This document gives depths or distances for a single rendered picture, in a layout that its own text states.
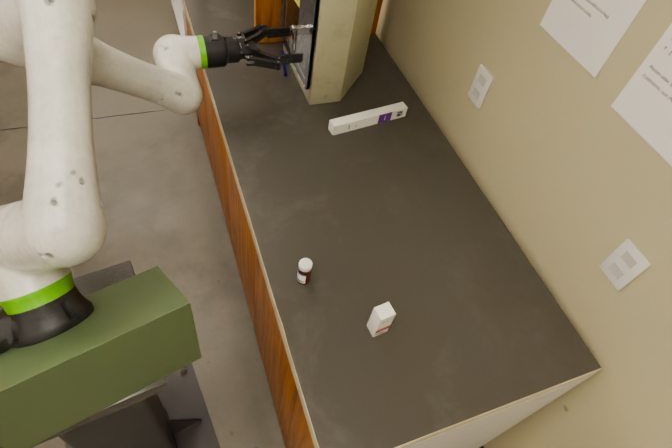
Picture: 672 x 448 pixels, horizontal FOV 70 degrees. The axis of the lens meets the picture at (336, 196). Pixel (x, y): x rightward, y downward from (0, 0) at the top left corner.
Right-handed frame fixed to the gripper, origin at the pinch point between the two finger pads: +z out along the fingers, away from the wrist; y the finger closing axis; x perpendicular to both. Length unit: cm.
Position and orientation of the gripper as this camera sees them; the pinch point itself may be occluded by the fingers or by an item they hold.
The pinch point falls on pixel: (292, 44)
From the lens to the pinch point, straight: 153.9
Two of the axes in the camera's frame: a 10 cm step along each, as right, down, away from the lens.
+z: 9.3, -1.8, 3.1
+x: -1.3, 6.3, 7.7
